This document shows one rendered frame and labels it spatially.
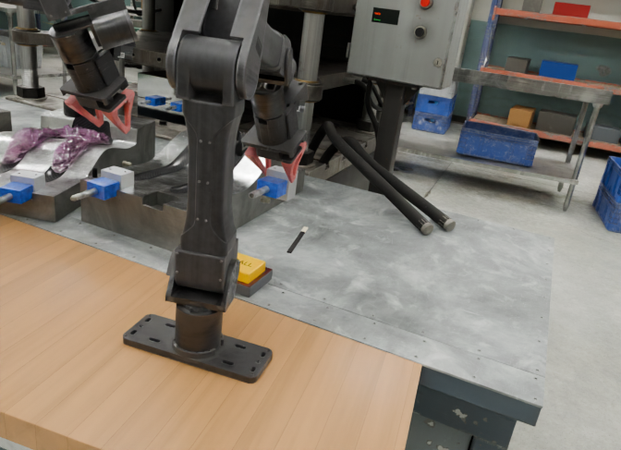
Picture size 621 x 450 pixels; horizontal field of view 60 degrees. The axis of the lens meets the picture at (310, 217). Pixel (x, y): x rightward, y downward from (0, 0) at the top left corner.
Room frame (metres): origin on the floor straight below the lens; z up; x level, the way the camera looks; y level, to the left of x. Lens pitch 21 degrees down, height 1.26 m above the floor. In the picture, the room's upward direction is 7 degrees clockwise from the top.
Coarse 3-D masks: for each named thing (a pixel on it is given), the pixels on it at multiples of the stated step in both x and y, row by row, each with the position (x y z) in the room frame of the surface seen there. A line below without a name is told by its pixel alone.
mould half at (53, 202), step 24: (48, 120) 1.37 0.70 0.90; (72, 120) 1.36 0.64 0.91; (144, 120) 1.45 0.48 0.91; (0, 144) 1.16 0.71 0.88; (48, 144) 1.17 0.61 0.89; (120, 144) 1.32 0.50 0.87; (144, 144) 1.39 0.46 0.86; (24, 168) 1.09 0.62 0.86; (72, 168) 1.11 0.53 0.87; (48, 192) 0.98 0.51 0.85; (72, 192) 1.03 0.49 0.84; (24, 216) 0.97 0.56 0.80; (48, 216) 0.97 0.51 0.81
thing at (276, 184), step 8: (272, 168) 0.99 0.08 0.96; (280, 168) 1.00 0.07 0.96; (264, 176) 0.97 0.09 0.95; (272, 176) 0.98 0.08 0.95; (280, 176) 0.98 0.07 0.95; (296, 176) 1.00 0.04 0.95; (264, 184) 0.94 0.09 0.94; (272, 184) 0.94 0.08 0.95; (280, 184) 0.94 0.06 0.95; (288, 184) 0.97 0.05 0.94; (296, 184) 1.00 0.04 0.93; (256, 192) 0.90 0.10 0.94; (264, 192) 0.92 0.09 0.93; (272, 192) 0.94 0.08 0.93; (280, 192) 0.95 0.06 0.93; (288, 192) 0.97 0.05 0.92; (288, 200) 0.97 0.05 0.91
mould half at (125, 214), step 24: (168, 144) 1.24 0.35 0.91; (144, 168) 1.12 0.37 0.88; (240, 168) 1.15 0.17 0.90; (120, 192) 0.95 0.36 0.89; (144, 192) 0.96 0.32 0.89; (168, 192) 0.98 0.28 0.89; (240, 192) 1.06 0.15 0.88; (96, 216) 0.97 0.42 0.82; (120, 216) 0.95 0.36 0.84; (144, 216) 0.93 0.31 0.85; (168, 216) 0.91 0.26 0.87; (240, 216) 1.06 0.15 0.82; (144, 240) 0.93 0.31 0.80; (168, 240) 0.91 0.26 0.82
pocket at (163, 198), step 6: (156, 192) 0.97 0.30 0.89; (162, 192) 0.97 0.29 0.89; (144, 198) 0.94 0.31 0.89; (150, 198) 0.96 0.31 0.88; (156, 198) 0.98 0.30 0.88; (162, 198) 0.97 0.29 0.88; (168, 198) 0.97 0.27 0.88; (174, 198) 0.96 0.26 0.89; (144, 204) 0.94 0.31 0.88; (150, 204) 0.96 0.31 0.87; (156, 204) 0.97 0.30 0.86; (162, 204) 0.97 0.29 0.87; (162, 210) 0.92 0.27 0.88
